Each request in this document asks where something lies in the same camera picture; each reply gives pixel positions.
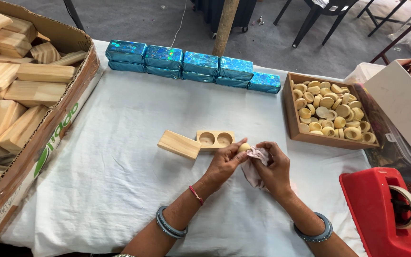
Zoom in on white cardboard box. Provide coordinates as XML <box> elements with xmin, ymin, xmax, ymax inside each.
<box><xmin>363</xmin><ymin>59</ymin><xmax>411</xmax><ymax>175</ymax></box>

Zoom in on plain wooden lid block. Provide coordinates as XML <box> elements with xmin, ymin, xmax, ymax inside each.
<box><xmin>157</xmin><ymin>129</ymin><xmax>202</xmax><ymax>160</ymax></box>

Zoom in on person's left hand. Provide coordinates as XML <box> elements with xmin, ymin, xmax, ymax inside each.
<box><xmin>202</xmin><ymin>138</ymin><xmax>251</xmax><ymax>191</ymax></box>

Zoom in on red thread bracelet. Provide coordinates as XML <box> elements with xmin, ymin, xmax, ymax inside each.
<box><xmin>189</xmin><ymin>185</ymin><xmax>205</xmax><ymax>207</ymax></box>

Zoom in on red tape dispenser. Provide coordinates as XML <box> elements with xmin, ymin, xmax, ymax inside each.
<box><xmin>339</xmin><ymin>167</ymin><xmax>411</xmax><ymax>257</ymax></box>

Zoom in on person's right hand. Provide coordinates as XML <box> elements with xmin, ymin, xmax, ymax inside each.
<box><xmin>250</xmin><ymin>141</ymin><xmax>293</xmax><ymax>198</ymax></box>

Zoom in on black metal frame chair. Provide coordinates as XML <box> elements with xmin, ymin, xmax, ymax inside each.
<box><xmin>357</xmin><ymin>0</ymin><xmax>411</xmax><ymax>38</ymax></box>

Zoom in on wooden pole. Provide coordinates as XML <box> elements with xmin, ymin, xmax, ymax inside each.
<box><xmin>211</xmin><ymin>0</ymin><xmax>240</xmax><ymax>58</ymax></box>

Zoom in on pink polishing cloth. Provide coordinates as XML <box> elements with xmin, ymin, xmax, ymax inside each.
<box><xmin>241</xmin><ymin>146</ymin><xmax>272</xmax><ymax>190</ymax></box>

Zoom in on row of blue wrapped boxes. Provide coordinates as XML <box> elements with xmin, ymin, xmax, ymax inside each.
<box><xmin>105</xmin><ymin>39</ymin><xmax>282</xmax><ymax>94</ymax></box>

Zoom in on black draped trolley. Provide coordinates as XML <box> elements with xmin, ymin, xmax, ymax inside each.
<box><xmin>191</xmin><ymin>0</ymin><xmax>258</xmax><ymax>39</ymax></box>

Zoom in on black metal leg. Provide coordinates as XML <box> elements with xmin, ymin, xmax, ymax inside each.
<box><xmin>63</xmin><ymin>0</ymin><xmax>86</xmax><ymax>33</ymax></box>

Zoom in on white tablecloth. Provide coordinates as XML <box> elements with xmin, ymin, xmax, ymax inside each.
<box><xmin>0</xmin><ymin>39</ymin><xmax>371</xmax><ymax>257</ymax></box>

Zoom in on grey bangle on right wrist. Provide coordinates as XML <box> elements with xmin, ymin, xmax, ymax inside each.
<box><xmin>293</xmin><ymin>212</ymin><xmax>334</xmax><ymax>243</ymax></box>

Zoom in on wooden base with two holes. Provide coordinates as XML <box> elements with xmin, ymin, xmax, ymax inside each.
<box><xmin>196</xmin><ymin>130</ymin><xmax>235</xmax><ymax>152</ymax></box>

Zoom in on brown wooden tray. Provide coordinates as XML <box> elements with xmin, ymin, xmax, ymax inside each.
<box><xmin>283</xmin><ymin>72</ymin><xmax>380</xmax><ymax>150</ymax></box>

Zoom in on cardboard carton of wooden blocks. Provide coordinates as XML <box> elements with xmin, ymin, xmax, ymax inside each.
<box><xmin>0</xmin><ymin>0</ymin><xmax>103</xmax><ymax>255</ymax></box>

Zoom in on grey bangles on left wrist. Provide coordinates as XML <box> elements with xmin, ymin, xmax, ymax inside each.
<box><xmin>155</xmin><ymin>206</ymin><xmax>189</xmax><ymax>239</ymax></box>

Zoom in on pile of wooden cups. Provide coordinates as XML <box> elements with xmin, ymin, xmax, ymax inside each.
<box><xmin>293</xmin><ymin>80</ymin><xmax>377</xmax><ymax>144</ymax></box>

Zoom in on black plastic chair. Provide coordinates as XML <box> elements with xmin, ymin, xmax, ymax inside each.
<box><xmin>273</xmin><ymin>0</ymin><xmax>360</xmax><ymax>49</ymax></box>

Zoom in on white cable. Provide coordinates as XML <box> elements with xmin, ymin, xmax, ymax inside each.
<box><xmin>171</xmin><ymin>0</ymin><xmax>188</xmax><ymax>48</ymax></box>

